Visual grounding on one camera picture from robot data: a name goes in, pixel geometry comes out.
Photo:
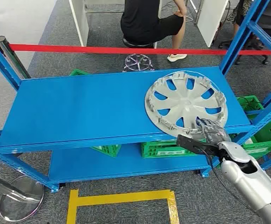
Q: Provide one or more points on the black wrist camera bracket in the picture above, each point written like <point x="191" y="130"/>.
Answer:
<point x="207" y="148"/>

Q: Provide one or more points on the chrome stool base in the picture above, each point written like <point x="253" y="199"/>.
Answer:
<point x="138" y="63"/>

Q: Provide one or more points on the black round stool seat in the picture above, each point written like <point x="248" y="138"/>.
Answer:
<point x="135" y="44"/>

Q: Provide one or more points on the green plastic crate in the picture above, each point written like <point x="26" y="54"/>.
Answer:
<point x="107" y="150"/>
<point x="266" y="136"/>
<point x="159" y="150"/>

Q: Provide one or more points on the red barrier belt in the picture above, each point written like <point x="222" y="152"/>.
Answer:
<point x="102" y="49"/>

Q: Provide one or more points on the silver plastic wheel cover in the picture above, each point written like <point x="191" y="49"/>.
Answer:
<point x="185" y="102"/>

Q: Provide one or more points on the person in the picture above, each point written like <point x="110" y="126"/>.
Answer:
<point x="235" y="14"/>
<point x="140" y="21"/>

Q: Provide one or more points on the blue metal shelf rack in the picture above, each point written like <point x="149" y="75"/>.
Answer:
<point x="79" y="108"/>

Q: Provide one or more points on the chrome stanchion with round base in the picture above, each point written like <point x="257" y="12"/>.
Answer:
<point x="20" y="201"/>

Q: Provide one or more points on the black office chair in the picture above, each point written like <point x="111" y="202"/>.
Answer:
<point x="254" y="43"/>

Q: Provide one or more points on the white desk panel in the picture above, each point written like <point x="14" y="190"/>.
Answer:
<point x="80" y="21"/>
<point x="211" y="21"/>

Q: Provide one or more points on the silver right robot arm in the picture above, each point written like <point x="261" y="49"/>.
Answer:
<point x="250" y="182"/>

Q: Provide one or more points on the chrome stanchion post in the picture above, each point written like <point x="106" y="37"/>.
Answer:
<point x="8" y="55"/>

